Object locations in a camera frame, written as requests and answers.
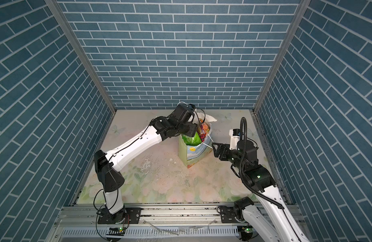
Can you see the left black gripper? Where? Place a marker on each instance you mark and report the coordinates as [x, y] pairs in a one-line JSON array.
[[192, 129]]

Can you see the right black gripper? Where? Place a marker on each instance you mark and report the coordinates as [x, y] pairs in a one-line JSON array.
[[222, 146]]

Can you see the green snack bag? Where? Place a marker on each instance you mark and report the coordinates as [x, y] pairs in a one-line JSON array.
[[192, 141]]

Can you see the Fox's fruits candy bag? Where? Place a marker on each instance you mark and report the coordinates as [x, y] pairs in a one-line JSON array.
[[203, 131]]

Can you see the green floral paper bag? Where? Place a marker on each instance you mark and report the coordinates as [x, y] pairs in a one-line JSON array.
[[190, 155]]

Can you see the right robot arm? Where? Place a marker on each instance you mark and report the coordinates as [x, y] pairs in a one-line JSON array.
[[281, 225]]

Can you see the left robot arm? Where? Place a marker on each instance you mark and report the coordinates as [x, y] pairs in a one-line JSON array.
[[108, 165]]

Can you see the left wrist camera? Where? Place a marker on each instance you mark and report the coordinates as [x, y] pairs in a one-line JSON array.
[[191, 107]]

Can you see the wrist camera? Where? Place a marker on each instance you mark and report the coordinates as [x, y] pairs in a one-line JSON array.
[[191, 107], [234, 138]]

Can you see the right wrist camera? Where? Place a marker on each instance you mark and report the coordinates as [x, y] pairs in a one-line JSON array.
[[234, 138]]

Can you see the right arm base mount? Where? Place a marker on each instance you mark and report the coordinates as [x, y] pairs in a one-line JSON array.
[[227, 214]]

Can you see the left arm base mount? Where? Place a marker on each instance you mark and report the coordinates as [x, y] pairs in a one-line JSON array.
[[124, 216]]

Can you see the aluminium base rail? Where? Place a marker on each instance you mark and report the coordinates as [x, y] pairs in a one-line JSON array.
[[204, 214]]

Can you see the white vented cable tray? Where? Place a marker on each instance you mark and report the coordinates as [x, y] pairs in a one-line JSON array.
[[147, 232]]

